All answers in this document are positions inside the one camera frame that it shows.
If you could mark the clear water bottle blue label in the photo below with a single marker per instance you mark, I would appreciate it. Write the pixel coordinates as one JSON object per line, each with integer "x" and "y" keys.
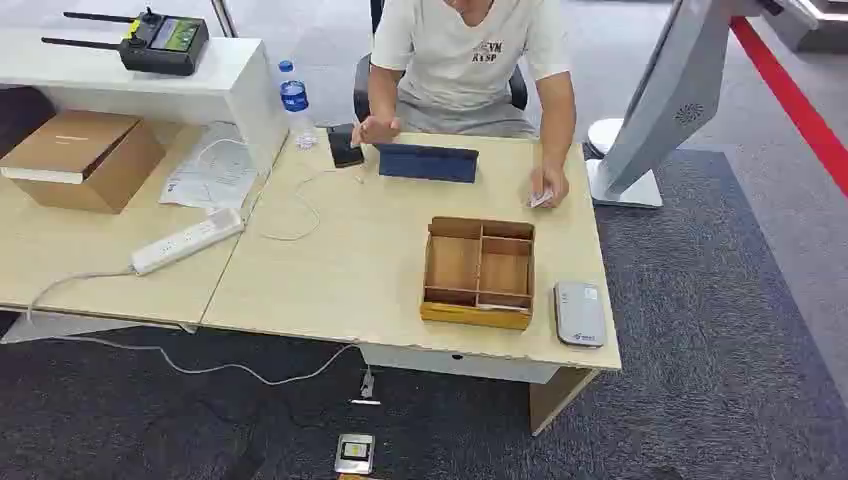
{"x": 294, "y": 99}

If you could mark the white desk drawer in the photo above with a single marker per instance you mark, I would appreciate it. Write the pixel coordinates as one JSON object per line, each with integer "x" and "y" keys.
{"x": 457, "y": 364}

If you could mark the person's right hand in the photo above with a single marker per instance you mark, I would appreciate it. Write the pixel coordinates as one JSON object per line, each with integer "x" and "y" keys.
{"x": 375, "y": 128}

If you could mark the person's hand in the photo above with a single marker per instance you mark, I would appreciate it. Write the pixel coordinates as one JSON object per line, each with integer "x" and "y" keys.
{"x": 550, "y": 182}
{"x": 375, "y": 128}

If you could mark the white card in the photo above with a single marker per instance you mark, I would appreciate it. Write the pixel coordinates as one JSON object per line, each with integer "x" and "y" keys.
{"x": 540, "y": 198}

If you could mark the small silver device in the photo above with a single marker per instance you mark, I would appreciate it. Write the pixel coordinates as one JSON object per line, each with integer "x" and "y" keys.
{"x": 354, "y": 453}

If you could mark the wooden compartment box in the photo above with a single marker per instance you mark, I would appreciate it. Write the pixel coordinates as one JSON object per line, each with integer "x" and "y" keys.
{"x": 478, "y": 272}

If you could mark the dark blue tablet case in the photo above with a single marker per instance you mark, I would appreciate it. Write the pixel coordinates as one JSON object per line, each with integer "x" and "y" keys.
{"x": 428, "y": 164}

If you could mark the black smartphone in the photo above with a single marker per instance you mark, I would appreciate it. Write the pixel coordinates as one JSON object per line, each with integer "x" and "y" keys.
{"x": 344, "y": 146}

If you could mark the black remote controller with antennas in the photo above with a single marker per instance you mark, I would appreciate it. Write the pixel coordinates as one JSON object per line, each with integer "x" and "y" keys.
{"x": 156, "y": 41}

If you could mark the white plastic document bag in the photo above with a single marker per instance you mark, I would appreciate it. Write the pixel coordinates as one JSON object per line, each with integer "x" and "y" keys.
{"x": 210, "y": 169}

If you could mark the brown cardboard box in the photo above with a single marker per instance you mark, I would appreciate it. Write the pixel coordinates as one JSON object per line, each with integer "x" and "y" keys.
{"x": 83, "y": 161}

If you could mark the person's left hand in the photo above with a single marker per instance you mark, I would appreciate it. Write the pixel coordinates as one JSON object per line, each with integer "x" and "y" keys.
{"x": 550, "y": 182}

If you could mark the person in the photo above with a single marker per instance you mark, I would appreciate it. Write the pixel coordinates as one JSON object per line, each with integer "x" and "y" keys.
{"x": 457, "y": 60}

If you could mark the white power strip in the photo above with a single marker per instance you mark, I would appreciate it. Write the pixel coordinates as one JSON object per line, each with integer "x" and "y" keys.
{"x": 187, "y": 240}

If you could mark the grey plug adapter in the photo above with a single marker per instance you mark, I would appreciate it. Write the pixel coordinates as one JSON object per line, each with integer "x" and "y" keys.
{"x": 366, "y": 387}

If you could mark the white kiosk stand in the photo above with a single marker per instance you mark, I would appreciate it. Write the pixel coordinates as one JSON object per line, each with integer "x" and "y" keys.
{"x": 662, "y": 99}

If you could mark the white shelf unit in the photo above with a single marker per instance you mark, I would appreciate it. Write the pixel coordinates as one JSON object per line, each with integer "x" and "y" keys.
{"x": 199, "y": 79}

